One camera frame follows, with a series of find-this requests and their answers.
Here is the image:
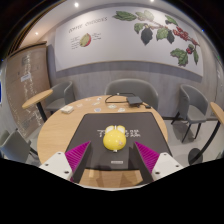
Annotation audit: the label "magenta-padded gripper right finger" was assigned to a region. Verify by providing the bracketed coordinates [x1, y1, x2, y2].
[129, 141, 184, 184]

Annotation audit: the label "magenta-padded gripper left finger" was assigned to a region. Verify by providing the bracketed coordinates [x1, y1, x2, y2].
[39, 140, 93, 184]

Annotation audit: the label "dark grey mouse pad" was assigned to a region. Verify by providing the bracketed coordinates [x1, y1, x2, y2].
[64, 111, 173, 172]

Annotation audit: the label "grey armchair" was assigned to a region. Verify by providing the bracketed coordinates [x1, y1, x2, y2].
[104, 78, 160, 111]
[44, 80, 76, 114]
[0, 129, 40, 164]
[171, 83, 209, 144]

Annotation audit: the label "small white box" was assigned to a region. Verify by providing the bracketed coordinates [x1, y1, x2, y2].
[60, 105, 75, 115]

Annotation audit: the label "black adapter block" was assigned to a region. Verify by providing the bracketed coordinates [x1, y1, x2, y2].
[126, 95, 144, 108]

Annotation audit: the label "ceiling spotlights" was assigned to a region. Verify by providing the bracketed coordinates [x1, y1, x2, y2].
[34, 0, 156, 37]

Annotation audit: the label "wooden wall panel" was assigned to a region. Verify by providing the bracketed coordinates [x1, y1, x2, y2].
[4, 41, 51, 138]

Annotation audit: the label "white wall mural with leaves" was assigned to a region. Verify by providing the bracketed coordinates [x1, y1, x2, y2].
[54, 5, 204, 78]

